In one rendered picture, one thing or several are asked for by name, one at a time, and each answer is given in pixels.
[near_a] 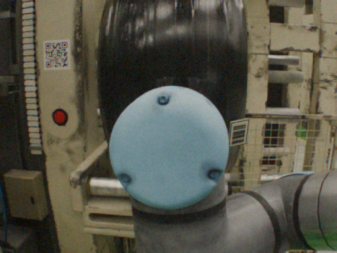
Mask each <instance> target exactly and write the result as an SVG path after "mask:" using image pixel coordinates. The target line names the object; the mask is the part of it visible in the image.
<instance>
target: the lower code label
mask: <svg viewBox="0 0 337 253"><path fill-rule="evenodd" d="M43 57H44V61H43V64H44V70H62V69H71V68H70V40H51V41H43Z"/></svg>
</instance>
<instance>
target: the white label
mask: <svg viewBox="0 0 337 253"><path fill-rule="evenodd" d="M249 122H250V119H242V120H238V121H232V122H230V130H229V137H228V138H229V148H232V147H236V146H241V145H244V144H246V141H247V132H248V127H249Z"/></svg>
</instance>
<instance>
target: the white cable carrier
mask: <svg viewBox="0 0 337 253"><path fill-rule="evenodd" d="M22 2H25V3H23V4H22V7H23V8H24V9H23V10H22V13H23V14H24V15H23V16H22V19H23V20H24V21H23V22H22V25H23V26H25V27H23V32H25V33H23V38H24V39H23V44H24V43H28V44H24V45H23V50H25V51H23V55H28V57H24V58H23V61H24V62H26V63H24V67H26V68H29V69H24V74H26V75H25V76H24V79H25V80H27V81H25V82H24V84H25V85H29V86H26V87H25V91H26V93H25V96H26V97H27V99H26V103H31V104H28V105H27V106H26V107H27V109H29V110H27V115H29V116H28V117H27V119H28V121H30V122H28V126H29V127H30V128H29V132H31V133H30V134H29V136H30V138H31V139H30V143H32V144H31V145H30V146H43V140H42V135H41V121H40V114H39V101H38V85H37V84H38V82H37V77H38V74H37V68H36V66H37V63H36V33H35V32H36V27H35V25H36V22H35V19H36V16H35V13H36V10H35V7H36V4H35V2H36V0H22ZM25 8H27V9H25ZM27 49H28V50H27ZM31 49H32V50H31ZM31 55H33V56H31ZM27 61H29V62H27ZM31 61H33V62H31ZM32 73H33V74H32ZM28 79H29V80H28ZM31 154H42V152H41V151H35V150H32V151H31Z"/></svg>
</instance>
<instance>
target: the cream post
mask: <svg viewBox="0 0 337 253"><path fill-rule="evenodd" d="M35 4H36V7H35V10H36V13H35V16H36V19H35V22H36V25H35V27H36V63H37V66H36V68H37V74H38V77H37V82H38V101H39V114H40V121H41V135H42V140H43V150H44V156H45V171H46V173H47V185H48V189H49V197H50V202H51V210H52V214H53V222H54V224H55V232H56V234H57V241H58V245H59V251H60V253H109V245H108V237H107V235H100V234H88V233H85V232H84V230H83V227H84V225H83V221H82V212H75V211H73V209H72V200H71V193H70V185H69V176H70V175H71V174H72V172H73V171H74V170H75V169H76V168H77V167H79V166H80V165H81V164H82V163H83V161H84V160H85V159H87V158H88V157H89V156H90V155H91V154H92V153H93V152H94V151H96V149H98V147H99V125H98V112H97V88H96V75H95V74H96V64H95V0H36V2H35ZM51 40H70V68H71V69H62V70H44V64H43V61H44V57H43V41H51ZM58 111H62V112H63V113H64V114H65V116H66V120H65V122H63V123H57V122H56V121H55V114H56V113H58Z"/></svg>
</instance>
